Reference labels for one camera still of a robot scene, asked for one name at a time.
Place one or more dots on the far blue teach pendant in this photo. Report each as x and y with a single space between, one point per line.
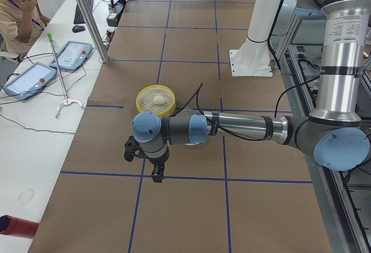
73 55

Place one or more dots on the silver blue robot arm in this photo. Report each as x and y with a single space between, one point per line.
331 134

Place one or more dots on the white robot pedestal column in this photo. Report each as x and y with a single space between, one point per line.
253 57

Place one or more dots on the seated person beige shirt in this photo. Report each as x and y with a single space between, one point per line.
21 24

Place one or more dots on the near blue teach pendant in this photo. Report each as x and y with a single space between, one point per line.
31 81

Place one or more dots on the black power adapter box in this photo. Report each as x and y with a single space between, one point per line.
115 14

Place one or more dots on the aluminium frame post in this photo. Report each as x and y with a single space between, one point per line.
93 29

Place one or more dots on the metal reacher grabber tool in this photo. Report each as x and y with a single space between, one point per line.
67 101

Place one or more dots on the white steamed bun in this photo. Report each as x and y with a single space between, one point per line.
159 100

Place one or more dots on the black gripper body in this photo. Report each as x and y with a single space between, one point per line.
159 163

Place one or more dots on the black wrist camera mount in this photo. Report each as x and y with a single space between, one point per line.
132 150

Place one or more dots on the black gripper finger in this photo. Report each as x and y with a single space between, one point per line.
160 172
155 174

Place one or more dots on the yellow bamboo steamer basket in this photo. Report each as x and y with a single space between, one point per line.
144 100

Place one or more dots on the blue teach pendant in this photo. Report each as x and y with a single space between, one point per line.
31 81
73 55

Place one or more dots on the light blue plate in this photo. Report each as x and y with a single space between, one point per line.
191 144

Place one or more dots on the black computer mouse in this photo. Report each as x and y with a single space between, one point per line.
78 28

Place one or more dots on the red cylinder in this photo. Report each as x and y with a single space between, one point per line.
17 227

